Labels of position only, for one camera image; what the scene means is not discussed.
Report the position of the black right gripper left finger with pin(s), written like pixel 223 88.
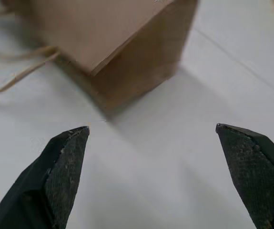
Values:
pixel 43 186

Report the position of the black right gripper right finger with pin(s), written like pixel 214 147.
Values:
pixel 253 171

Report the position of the brown paper bag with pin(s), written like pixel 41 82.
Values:
pixel 117 47

